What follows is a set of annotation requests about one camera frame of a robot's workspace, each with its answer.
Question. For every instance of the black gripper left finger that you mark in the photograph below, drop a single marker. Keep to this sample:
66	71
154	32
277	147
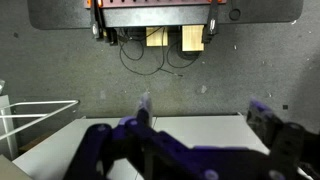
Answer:
100	150

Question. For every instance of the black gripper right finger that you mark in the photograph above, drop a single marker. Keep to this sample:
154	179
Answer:
286	143

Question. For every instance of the white flat cabinet top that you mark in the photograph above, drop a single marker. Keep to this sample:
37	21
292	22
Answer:
206	131

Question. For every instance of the black bar clamp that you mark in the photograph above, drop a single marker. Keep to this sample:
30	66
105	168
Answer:
96	26
211	26

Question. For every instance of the small wooden block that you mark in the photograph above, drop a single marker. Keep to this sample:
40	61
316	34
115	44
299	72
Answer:
155	38

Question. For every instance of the large wooden block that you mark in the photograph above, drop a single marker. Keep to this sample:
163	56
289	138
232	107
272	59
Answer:
192	38

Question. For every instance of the orange black machine base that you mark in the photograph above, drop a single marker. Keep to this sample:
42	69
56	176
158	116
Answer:
56	15

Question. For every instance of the black base beam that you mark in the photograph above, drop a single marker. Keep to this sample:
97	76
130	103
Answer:
153	16

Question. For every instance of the orange metal rail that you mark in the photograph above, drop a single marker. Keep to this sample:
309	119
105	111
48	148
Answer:
150	2

